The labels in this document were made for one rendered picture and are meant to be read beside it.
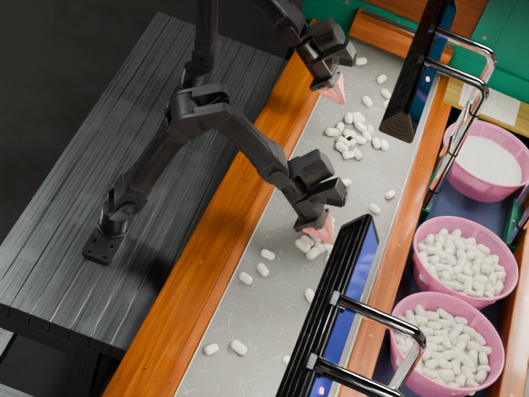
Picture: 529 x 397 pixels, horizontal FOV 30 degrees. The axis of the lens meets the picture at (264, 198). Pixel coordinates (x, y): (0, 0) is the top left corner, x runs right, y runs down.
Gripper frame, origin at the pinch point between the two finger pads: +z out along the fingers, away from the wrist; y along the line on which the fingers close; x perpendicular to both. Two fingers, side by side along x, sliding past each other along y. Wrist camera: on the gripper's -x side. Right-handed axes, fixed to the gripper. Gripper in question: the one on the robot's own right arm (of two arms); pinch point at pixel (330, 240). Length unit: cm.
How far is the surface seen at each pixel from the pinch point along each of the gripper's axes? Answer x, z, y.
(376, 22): -1, -15, 82
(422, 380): -18.0, 22.9, -27.5
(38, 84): 133, -39, 97
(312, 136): 10.6, -9.4, 36.3
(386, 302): -11.4, 12.5, -12.1
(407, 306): -13.3, 17.3, -8.8
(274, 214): 10.9, -9.7, 2.8
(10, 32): 148, -56, 118
